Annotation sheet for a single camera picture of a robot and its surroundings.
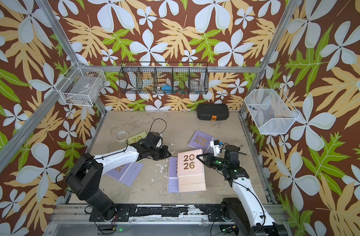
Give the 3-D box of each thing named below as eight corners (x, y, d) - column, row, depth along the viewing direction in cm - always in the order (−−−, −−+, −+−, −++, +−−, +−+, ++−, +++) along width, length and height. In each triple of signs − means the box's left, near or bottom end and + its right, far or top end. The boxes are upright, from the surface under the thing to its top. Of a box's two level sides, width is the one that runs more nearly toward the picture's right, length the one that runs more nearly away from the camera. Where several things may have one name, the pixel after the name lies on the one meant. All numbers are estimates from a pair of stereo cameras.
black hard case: (197, 121, 117) (198, 116, 112) (196, 108, 126) (197, 103, 121) (229, 121, 117) (231, 116, 112) (225, 108, 126) (227, 103, 121)
